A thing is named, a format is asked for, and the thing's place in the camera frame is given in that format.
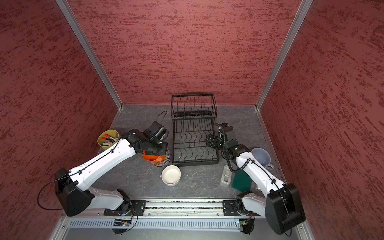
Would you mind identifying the orange plastic bowl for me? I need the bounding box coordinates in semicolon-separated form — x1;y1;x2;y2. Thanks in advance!
143;154;166;165

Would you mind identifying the white ceramic bowl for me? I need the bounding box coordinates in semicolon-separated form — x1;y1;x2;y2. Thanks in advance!
161;165;182;187

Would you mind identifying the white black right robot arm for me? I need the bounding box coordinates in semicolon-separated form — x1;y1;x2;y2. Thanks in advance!
206;133;306;235

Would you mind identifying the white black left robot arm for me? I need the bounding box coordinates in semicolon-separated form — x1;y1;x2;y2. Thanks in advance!
53;127;169;217

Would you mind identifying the patterned bowl stack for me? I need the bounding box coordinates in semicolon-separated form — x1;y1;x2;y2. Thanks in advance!
152;149;171;168

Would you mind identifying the translucent measuring cup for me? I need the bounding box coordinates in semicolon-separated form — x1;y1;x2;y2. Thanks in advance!
251;148;275;170

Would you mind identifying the green sponge pad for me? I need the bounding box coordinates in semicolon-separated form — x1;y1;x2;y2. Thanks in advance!
232;171;253;192

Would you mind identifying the red marker in cup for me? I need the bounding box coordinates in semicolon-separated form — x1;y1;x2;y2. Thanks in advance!
101;137;116;142

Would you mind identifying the yellow-green pen cup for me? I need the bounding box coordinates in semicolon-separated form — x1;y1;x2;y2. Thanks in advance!
97;130;120;150

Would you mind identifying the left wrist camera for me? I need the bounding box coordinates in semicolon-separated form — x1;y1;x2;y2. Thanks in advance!
144;121;169;143

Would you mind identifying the black wire dish rack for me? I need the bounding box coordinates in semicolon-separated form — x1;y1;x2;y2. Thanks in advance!
171;93;219;167

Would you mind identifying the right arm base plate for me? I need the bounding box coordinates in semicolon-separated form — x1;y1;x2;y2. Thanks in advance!
223;199;266;218

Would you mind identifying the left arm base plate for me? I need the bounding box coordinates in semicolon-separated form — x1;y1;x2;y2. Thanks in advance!
104;200;147;217

